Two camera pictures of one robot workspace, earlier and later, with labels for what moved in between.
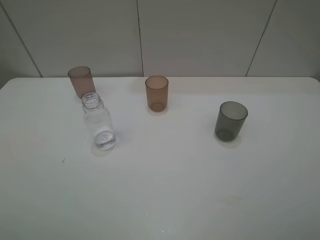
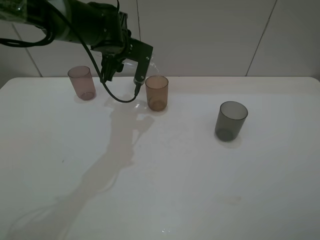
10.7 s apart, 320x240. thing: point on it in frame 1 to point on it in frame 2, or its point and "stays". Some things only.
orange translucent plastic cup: [157, 91] stays
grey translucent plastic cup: [231, 117] stays
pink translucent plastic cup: [82, 79] stays
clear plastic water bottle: [99, 121] to [131, 65]
